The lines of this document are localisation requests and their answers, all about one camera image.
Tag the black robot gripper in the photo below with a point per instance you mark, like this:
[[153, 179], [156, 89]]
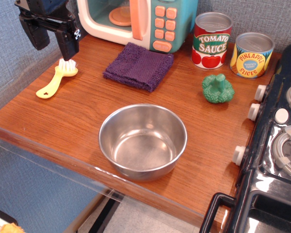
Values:
[[38, 16]]

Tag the silver metal pot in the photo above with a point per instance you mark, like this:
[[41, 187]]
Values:
[[143, 142]]

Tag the purple rag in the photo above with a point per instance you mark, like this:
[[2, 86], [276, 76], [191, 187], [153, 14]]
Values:
[[137, 67]]

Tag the yellow dish brush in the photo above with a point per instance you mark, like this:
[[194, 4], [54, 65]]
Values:
[[63, 69]]

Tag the orange microwave turntable plate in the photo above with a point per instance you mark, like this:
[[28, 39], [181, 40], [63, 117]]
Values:
[[120, 16]]

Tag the toy microwave teal and peach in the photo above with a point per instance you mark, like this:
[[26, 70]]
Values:
[[157, 25]]

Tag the clear plastic table edge guard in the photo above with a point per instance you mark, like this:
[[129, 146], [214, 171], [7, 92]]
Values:
[[116, 187]]

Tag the tomato sauce can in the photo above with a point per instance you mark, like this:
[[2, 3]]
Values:
[[211, 37]]

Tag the green toy broccoli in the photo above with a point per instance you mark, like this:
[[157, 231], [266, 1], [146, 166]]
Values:
[[217, 89]]

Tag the pineapple slices can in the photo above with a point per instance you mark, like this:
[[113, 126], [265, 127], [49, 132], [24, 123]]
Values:
[[251, 55]]

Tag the white stove knob middle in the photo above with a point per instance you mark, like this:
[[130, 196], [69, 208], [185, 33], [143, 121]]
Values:
[[253, 111]]

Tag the white stove knob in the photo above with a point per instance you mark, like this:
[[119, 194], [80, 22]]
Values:
[[260, 91], [238, 155], [253, 111]]

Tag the white stove knob rear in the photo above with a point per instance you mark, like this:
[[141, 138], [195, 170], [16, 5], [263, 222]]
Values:
[[260, 91]]

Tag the white stove knob front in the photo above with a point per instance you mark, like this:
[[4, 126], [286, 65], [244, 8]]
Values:
[[238, 155]]

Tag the black toy stove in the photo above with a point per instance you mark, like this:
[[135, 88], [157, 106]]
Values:
[[263, 186]]

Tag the black oven door handle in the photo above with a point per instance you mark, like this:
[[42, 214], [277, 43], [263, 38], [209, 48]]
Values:
[[218, 199]]

